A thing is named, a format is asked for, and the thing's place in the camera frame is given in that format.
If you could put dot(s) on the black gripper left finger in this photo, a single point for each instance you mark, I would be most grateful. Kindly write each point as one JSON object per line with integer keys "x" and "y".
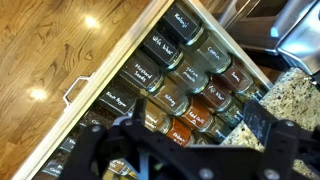
{"x": 93, "y": 146}

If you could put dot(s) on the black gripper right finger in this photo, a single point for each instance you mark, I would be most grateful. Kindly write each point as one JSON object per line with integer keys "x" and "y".
{"x": 260, "y": 123}

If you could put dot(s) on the light wooden spice drawer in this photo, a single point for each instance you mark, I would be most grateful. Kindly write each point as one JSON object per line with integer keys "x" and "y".
{"x": 105, "y": 75}

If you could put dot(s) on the labelled glass spice jar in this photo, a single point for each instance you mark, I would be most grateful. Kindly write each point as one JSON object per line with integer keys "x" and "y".
{"x": 250, "y": 95}
{"x": 53, "y": 168}
{"x": 218, "y": 130}
{"x": 201, "y": 139}
{"x": 120, "y": 166}
{"x": 68, "y": 145}
{"x": 233, "y": 115}
{"x": 96, "y": 118}

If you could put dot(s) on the black pepper labelled spice jar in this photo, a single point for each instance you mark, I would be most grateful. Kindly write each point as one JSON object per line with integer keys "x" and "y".
{"x": 115, "y": 100}

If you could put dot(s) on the sumac labelled spice jar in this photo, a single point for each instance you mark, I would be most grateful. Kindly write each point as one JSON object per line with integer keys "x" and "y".
{"x": 235, "y": 78}

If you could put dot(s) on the pul biber labelled spice jar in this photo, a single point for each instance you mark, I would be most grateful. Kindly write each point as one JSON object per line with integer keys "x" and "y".
{"x": 215, "y": 96}

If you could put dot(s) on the tan ground spice jar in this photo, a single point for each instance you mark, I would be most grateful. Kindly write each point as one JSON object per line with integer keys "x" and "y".
{"x": 156, "y": 120}

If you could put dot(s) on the orange powder labelled spice jar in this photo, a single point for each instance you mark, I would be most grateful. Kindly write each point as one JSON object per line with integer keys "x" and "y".
{"x": 178, "y": 133}

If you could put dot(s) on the cumin labelled spice jar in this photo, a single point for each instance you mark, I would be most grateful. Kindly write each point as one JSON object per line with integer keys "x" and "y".
{"x": 213, "y": 53}

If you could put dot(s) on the garam masala labelled spice jar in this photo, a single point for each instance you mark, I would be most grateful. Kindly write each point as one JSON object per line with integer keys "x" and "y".
{"x": 190, "y": 76}

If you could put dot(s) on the mustard seeds labelled spice jar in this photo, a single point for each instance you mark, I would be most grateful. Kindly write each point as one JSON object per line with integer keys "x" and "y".
{"x": 141, "y": 73}

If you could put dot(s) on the nutmeg labelled spice jar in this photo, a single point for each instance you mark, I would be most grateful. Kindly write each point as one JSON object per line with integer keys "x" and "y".
{"x": 171, "y": 100}

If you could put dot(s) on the stainless steel gas range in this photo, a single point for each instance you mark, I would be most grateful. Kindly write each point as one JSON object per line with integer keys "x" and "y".
{"x": 296, "y": 36}

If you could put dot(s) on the urfa biber labelled spice jar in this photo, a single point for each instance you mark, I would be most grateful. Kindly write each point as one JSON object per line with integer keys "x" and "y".
{"x": 161, "y": 48}

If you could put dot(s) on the kalonji labelled spice jar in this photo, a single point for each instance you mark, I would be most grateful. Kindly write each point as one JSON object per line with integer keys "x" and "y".
{"x": 180, "y": 21}

